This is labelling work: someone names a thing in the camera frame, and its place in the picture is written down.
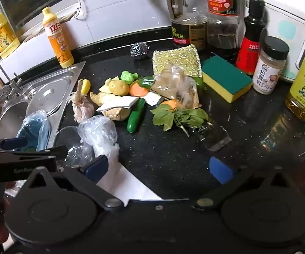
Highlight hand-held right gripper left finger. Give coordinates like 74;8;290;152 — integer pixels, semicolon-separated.
25;155;124;211

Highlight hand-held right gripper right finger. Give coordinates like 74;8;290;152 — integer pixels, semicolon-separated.
192;156;294;210

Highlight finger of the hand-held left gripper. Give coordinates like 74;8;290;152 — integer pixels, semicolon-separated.
0;138;28;152
0;145;70;162

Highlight blue basket with plastic liner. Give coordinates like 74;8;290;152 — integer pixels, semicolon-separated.
15;110;50;152

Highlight clear plastic bag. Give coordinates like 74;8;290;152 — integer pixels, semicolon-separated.
77;115;119;157

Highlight white paper sheet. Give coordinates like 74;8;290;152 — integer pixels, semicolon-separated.
97;143;164;207

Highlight garlic bulb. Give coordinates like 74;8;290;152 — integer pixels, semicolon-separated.
71;81;95;123

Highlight ginger root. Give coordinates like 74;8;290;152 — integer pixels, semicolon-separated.
102;105;132;121

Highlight green toy cucumber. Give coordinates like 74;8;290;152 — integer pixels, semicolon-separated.
127;98;146;133

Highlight green leaves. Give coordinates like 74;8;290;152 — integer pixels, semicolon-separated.
151;103;209;137

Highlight gold glitter sponge cloth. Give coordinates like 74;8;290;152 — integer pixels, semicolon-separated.
152;44;203;78

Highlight stainless steel sink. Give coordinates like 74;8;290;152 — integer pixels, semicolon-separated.
0;61;86;164

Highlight thin steel tap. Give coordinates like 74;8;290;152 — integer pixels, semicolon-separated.
0;41;23;104

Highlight steel sink cover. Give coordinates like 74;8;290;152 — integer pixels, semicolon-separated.
26;83;71;118

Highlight yellow toy banana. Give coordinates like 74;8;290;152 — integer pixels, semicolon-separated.
80;79;91;95

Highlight toy potato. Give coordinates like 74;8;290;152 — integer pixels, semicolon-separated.
108;80;130;96

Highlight toy mushroom half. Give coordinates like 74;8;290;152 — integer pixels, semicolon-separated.
103;76;121;90

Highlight orange tangerine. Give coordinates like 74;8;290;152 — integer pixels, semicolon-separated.
161;99;181;112

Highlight green yellow sponge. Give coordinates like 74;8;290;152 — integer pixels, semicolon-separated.
201;56;253;104

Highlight green toy cabbage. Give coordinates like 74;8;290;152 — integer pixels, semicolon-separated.
120;70;140;85

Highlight crumpled bag with brown crumbs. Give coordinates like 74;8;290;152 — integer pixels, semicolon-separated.
152;63;199;109

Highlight yellow detergent jug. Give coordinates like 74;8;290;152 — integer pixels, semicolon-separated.
0;13;21;59

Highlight orange dish soap bottle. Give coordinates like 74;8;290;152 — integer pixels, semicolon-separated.
42;7;75;69

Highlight spice jar black lid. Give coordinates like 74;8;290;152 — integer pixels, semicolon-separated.
252;36;290;95

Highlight steel wool scrubber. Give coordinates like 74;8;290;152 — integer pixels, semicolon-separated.
130;42;150;60

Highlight dark sauce bottle red label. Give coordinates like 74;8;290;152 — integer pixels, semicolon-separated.
235;0;267;76

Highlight window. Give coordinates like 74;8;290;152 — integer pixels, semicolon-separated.
0;0;76;35

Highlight clear oil bottle dark label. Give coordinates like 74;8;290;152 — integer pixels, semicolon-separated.
166;0;208;52

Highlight large soy sauce bottle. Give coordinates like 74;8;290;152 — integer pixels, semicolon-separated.
207;0;245;60

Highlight white rice cooker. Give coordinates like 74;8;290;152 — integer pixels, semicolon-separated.
241;0;305;84

